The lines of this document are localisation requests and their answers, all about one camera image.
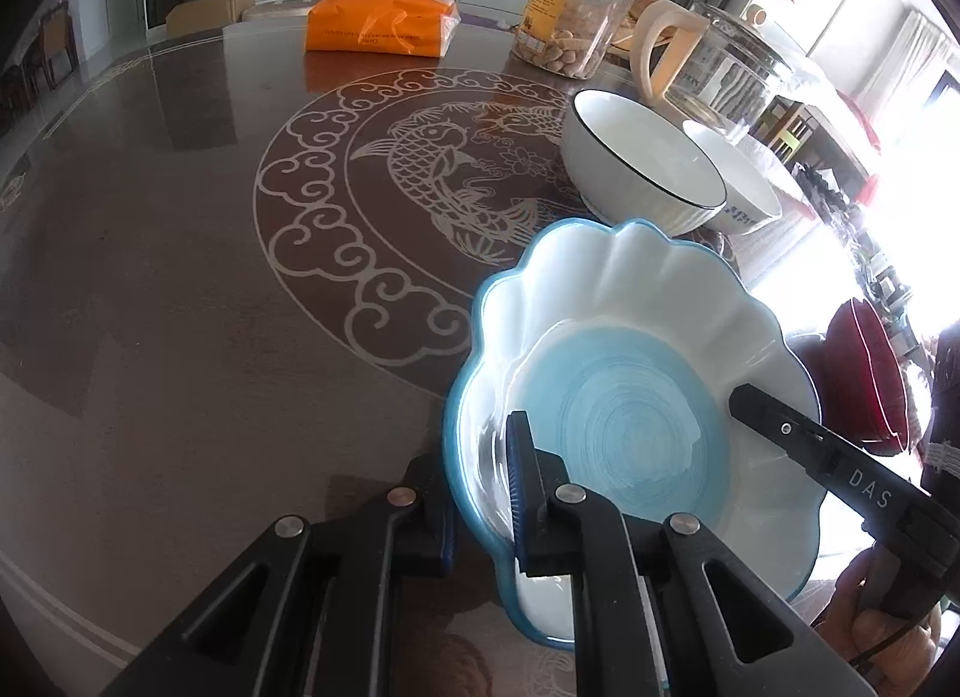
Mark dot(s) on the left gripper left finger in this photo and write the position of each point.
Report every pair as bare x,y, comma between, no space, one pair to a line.
308,608

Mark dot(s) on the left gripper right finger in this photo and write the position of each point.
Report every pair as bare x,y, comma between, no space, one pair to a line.
659,607

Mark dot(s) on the red flower plate front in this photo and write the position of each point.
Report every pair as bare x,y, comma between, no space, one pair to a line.
866,396

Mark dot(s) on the blue scalloped ceramic bowl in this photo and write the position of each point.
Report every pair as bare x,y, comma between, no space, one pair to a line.
622,347

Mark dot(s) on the white bowl blue text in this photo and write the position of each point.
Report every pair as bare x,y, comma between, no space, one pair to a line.
751,201

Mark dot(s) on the white ribbed bowl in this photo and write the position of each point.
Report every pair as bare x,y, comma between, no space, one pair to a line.
627,163

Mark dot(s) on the right hand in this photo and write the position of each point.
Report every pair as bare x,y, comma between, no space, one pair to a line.
904,664

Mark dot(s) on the orange tissue pack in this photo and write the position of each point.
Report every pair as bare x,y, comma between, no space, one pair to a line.
419,28

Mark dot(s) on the cardboard box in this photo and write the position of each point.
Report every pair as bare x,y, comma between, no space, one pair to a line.
203,15

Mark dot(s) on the clear plastic snack jar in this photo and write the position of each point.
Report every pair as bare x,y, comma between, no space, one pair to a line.
568,37

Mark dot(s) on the glass kettle cream handle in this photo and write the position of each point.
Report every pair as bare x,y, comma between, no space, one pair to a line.
705,65

